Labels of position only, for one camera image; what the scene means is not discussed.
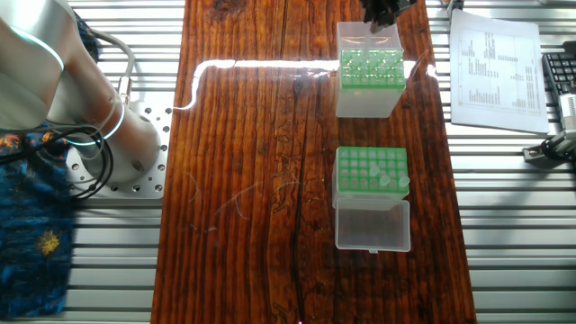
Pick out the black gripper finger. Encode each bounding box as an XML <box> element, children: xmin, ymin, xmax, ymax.
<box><xmin>389</xmin><ymin>0</ymin><xmax>417</xmax><ymax>21</ymax></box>
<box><xmin>363</xmin><ymin>0</ymin><xmax>390</xmax><ymax>30</ymax></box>

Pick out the tall green pipette tip holder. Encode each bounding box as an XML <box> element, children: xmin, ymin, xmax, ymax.
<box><xmin>334</xmin><ymin>146</ymin><xmax>412</xmax><ymax>254</ymax></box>

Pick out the printed white paper sheet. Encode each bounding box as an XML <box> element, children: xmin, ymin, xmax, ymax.
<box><xmin>448</xmin><ymin>11</ymin><xmax>550</xmax><ymax>136</ymax></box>

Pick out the black keyboard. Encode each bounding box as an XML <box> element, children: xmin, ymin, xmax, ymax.
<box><xmin>540</xmin><ymin>52</ymin><xmax>576</xmax><ymax>95</ymax></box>

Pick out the brown wooden board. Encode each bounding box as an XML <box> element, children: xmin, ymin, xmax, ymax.
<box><xmin>151</xmin><ymin>0</ymin><xmax>478</xmax><ymax>324</ymax></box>

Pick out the blue patterned cloth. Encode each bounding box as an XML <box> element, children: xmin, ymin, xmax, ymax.
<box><xmin>0</xmin><ymin>117</ymin><xmax>77</xmax><ymax>316</ymax></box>

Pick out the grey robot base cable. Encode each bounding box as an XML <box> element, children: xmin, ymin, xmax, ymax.
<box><xmin>85</xmin><ymin>31</ymin><xmax>138</xmax><ymax>118</ymax></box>

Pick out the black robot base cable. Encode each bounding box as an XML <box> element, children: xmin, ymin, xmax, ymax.
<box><xmin>36</xmin><ymin>126</ymin><xmax>111</xmax><ymax>201</ymax></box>

